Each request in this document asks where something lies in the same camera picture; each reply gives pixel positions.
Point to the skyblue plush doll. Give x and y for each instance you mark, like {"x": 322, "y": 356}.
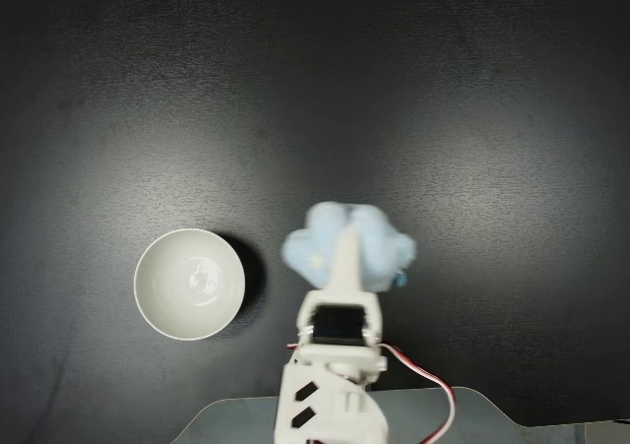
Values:
{"x": 374, "y": 247}

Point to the white bowl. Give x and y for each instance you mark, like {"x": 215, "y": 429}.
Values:
{"x": 189, "y": 284}

